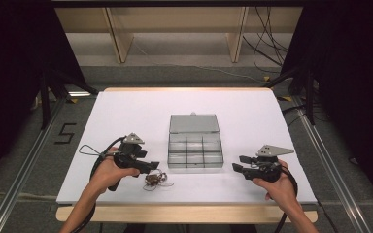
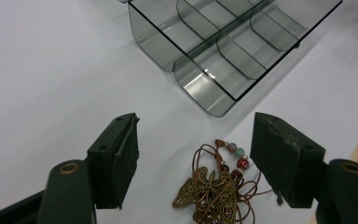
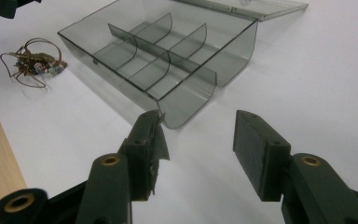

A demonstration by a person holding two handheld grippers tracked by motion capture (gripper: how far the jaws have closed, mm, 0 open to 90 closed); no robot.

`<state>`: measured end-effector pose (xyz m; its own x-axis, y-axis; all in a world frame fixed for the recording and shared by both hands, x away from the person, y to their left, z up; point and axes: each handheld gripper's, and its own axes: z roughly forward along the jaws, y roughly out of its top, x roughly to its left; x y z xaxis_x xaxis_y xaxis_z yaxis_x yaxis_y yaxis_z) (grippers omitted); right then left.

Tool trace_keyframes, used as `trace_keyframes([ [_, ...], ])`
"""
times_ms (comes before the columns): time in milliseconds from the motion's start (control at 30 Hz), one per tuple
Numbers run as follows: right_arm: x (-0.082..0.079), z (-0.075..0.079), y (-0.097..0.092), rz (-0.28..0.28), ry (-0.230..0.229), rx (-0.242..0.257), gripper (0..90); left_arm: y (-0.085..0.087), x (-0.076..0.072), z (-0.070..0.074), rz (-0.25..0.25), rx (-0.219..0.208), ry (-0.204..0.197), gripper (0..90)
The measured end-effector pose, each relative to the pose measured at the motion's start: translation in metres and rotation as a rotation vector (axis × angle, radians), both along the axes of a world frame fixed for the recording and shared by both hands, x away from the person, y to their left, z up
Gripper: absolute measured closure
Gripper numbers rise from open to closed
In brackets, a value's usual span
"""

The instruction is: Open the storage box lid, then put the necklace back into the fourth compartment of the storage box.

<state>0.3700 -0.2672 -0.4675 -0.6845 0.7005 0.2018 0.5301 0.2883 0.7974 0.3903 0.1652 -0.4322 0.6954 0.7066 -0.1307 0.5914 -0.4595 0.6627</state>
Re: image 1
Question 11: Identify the person's left hand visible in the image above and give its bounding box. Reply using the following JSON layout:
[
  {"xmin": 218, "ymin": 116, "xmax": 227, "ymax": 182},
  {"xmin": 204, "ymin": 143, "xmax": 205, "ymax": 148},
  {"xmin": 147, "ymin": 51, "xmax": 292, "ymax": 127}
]
[{"xmin": 88, "ymin": 147, "xmax": 142, "ymax": 195}]

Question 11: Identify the brown necklace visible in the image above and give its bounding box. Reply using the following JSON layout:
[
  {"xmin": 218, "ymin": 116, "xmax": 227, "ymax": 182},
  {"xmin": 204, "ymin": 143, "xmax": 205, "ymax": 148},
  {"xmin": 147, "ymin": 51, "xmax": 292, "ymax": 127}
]
[{"xmin": 142, "ymin": 169, "xmax": 175, "ymax": 192}]

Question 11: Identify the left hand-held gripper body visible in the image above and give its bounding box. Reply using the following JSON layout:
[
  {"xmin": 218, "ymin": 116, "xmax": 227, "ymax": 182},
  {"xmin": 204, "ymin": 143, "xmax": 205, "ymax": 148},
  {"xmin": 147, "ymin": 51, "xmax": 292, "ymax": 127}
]
[{"xmin": 107, "ymin": 132, "xmax": 152, "ymax": 192}]

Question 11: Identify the person's right hand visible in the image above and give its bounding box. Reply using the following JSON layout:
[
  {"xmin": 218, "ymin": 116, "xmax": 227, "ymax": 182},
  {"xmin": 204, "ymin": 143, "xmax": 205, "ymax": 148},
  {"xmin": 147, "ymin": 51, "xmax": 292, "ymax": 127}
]
[{"xmin": 252, "ymin": 159, "xmax": 297, "ymax": 212}]

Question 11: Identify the black metal stand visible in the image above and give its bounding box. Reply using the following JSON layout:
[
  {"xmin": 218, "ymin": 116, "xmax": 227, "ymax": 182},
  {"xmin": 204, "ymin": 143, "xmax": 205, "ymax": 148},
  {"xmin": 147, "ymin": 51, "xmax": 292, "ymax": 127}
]
[
  {"xmin": 265, "ymin": 66, "xmax": 317, "ymax": 126},
  {"xmin": 38, "ymin": 67, "xmax": 100, "ymax": 130}
]

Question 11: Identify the white table sheet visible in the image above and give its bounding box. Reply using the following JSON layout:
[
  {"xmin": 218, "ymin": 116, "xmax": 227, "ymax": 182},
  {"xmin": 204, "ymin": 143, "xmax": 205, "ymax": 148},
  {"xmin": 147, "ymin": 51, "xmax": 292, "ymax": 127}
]
[{"xmin": 55, "ymin": 90, "xmax": 319, "ymax": 206}]

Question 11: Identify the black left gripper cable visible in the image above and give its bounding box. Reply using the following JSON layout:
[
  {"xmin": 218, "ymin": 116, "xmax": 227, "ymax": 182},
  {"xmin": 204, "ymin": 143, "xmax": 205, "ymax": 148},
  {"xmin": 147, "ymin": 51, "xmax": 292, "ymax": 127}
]
[{"xmin": 69, "ymin": 135, "xmax": 127, "ymax": 233}]

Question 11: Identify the thin white floor cable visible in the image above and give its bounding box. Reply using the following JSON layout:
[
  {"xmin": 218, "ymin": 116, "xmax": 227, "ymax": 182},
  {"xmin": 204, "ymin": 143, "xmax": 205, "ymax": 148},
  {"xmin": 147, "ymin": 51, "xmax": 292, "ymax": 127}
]
[{"xmin": 132, "ymin": 38, "xmax": 267, "ymax": 83}]

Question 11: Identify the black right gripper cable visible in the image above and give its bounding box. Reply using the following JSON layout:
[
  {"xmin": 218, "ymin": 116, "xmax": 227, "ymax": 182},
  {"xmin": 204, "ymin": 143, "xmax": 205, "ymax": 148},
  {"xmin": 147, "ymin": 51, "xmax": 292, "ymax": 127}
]
[{"xmin": 273, "ymin": 165, "xmax": 299, "ymax": 233}]

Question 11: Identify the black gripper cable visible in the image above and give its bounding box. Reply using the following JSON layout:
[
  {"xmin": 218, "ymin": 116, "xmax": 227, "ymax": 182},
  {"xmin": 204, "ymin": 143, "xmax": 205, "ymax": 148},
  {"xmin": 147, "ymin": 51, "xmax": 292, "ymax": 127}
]
[
  {"xmin": 69, "ymin": 135, "xmax": 127, "ymax": 233},
  {"xmin": 273, "ymin": 165, "xmax": 299, "ymax": 233}
]

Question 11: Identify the grey transparent compartment box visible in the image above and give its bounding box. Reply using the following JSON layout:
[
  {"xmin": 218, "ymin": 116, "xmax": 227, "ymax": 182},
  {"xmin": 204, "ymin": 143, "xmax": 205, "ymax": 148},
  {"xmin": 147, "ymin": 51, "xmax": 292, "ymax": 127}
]
[{"xmin": 167, "ymin": 112, "xmax": 224, "ymax": 170}]

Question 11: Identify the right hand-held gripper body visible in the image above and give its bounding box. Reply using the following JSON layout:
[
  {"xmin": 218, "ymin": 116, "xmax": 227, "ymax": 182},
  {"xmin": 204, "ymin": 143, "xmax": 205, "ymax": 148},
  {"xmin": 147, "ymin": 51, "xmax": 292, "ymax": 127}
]
[{"xmin": 243, "ymin": 144, "xmax": 295, "ymax": 183}]

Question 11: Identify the black curtain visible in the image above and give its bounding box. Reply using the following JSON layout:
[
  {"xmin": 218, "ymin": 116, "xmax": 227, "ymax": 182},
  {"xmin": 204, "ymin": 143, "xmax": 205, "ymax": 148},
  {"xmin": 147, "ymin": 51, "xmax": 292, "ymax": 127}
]
[
  {"xmin": 0, "ymin": 0, "xmax": 89, "ymax": 188},
  {"xmin": 281, "ymin": 0, "xmax": 373, "ymax": 203}
]

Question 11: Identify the bundle of black cables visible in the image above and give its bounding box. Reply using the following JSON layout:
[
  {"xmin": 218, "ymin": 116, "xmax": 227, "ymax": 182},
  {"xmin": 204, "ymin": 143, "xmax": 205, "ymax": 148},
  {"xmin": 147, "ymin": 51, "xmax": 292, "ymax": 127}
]
[{"xmin": 242, "ymin": 6, "xmax": 289, "ymax": 74}]

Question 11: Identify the light wooden shelf unit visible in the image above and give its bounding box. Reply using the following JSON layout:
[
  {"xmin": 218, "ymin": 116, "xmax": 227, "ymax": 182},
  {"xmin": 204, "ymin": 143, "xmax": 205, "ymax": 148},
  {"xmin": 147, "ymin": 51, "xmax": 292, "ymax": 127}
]
[{"xmin": 54, "ymin": 6, "xmax": 304, "ymax": 65}]

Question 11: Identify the aluminium floor rail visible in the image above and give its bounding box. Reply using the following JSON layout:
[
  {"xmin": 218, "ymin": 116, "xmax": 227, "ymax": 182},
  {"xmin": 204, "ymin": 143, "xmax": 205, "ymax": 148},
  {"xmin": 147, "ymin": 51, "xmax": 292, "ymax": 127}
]
[
  {"xmin": 291, "ymin": 96, "xmax": 373, "ymax": 233},
  {"xmin": 0, "ymin": 96, "xmax": 68, "ymax": 233}
]

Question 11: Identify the thin grey wire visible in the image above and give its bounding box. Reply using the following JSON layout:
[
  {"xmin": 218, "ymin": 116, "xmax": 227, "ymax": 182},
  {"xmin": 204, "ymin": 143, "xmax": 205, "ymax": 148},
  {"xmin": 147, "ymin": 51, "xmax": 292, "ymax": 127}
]
[{"xmin": 78, "ymin": 144, "xmax": 106, "ymax": 157}]

